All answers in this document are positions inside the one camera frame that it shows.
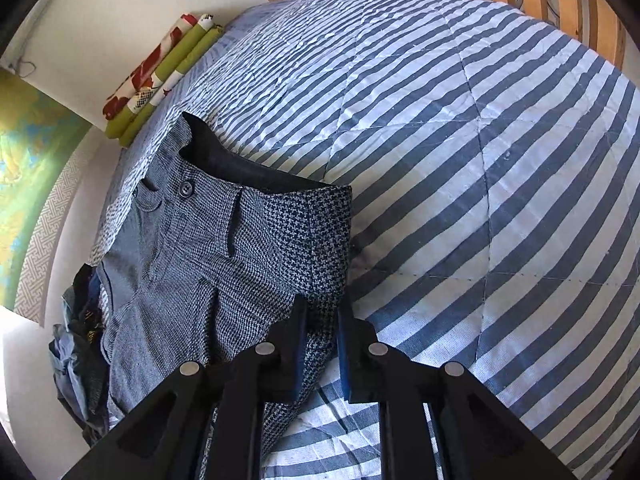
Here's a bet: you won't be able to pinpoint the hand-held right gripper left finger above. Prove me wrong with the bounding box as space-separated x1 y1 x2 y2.
62 292 308 480

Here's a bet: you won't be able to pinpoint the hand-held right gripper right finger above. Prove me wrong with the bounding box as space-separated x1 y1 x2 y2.
336 292 581 480

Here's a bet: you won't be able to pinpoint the grey houndstooth pants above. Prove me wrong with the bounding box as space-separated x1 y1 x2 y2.
89 111 354 456

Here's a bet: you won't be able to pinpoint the black gold patterned garment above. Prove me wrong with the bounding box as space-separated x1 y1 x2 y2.
75 302 104 347

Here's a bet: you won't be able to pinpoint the blue white striped bedspread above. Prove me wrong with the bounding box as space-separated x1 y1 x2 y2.
90 0 640 480

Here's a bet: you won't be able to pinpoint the pile of dark clothes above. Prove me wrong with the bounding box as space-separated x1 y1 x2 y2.
48 265 109 448

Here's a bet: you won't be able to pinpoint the red floral folded blanket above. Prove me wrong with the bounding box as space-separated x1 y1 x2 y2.
102 12 201 122

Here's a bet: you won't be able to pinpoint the landscape wall poster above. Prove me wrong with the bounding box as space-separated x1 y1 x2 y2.
0 67 96 328

